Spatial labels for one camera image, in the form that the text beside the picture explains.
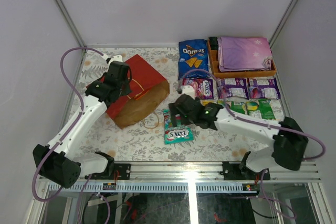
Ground yellow snack packet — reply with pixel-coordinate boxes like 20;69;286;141
201;100;217;106

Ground teal Fox's candy bag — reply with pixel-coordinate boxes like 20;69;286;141
163;109;194;145

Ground purple Fox's berries candy bag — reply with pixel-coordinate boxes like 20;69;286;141
182;78;214;100

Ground red brown paper bag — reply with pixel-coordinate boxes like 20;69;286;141
86;54;170;130

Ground purple snack packet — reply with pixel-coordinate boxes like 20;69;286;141
216;78;249;99
248;78;281;100

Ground small green yellow candy packet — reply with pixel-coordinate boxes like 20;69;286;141
217;100;247;114

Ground blue Doritos chip bag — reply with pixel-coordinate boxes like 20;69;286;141
178;39;208;80

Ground green snack packet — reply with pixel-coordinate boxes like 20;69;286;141
245;99;276;120

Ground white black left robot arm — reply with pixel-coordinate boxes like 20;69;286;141
33;61;132;188

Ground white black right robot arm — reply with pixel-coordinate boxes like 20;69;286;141
169;94;308;179

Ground orange wooden tray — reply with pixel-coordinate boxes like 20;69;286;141
207;40;277;79

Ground purple snowflake cloth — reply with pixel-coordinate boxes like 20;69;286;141
217;37;272;72

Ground black object in tray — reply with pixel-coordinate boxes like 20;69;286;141
208;37;218;50

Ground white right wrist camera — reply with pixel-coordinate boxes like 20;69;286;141
180;85;196;99

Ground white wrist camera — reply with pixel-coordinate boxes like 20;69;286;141
102;54;123;64
180;85;196;99

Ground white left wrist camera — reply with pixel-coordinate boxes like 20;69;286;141
102;54;123;64

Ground aluminium front rail frame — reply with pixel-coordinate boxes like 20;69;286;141
27;161;335;223

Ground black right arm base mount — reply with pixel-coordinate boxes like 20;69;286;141
220;162;262;181

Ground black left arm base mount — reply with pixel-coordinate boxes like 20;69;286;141
91;163;131;181

